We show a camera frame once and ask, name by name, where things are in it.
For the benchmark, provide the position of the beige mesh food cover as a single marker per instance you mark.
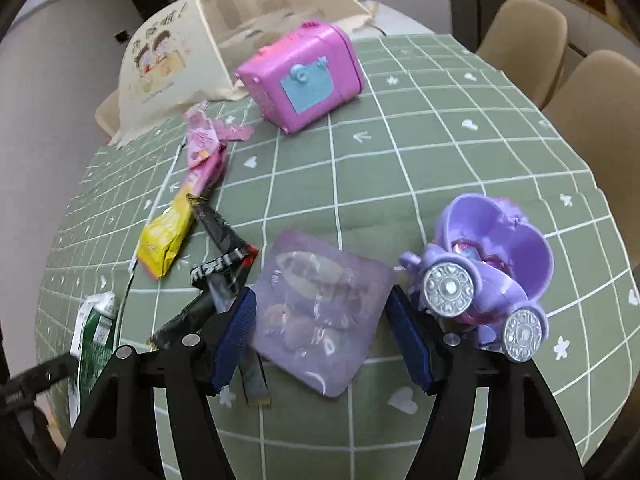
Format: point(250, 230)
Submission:
point(188, 52)

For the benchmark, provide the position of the beige chair far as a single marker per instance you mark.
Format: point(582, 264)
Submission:
point(527, 40)

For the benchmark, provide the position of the green checked tablecloth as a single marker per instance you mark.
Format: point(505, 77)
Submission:
point(434, 121)

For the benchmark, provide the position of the beige chair middle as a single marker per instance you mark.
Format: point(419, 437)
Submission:
point(596, 111)

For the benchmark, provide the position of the beige chair left side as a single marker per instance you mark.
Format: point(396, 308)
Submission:
point(107, 114)

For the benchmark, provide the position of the purple toy carriage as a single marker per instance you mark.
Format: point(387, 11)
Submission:
point(485, 270)

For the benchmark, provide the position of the purple translucent wrapper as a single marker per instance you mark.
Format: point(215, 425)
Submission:
point(318, 310)

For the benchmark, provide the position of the black snack wrapper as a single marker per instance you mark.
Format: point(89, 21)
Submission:
point(221, 310)

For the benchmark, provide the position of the beige chair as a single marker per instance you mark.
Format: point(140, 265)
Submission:
point(527, 40)
point(596, 111)
point(107, 114)

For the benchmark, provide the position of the pink toy box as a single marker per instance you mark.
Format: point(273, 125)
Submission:
point(303, 76)

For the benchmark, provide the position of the green white milk carton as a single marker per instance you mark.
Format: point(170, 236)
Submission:
point(92, 345)

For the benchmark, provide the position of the pink candy wrapper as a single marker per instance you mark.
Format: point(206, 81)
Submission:
point(208, 138)

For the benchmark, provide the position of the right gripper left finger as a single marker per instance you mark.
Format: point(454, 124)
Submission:
point(115, 436)

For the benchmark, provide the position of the pink yellow snack wrapper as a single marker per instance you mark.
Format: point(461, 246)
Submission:
point(162, 238)

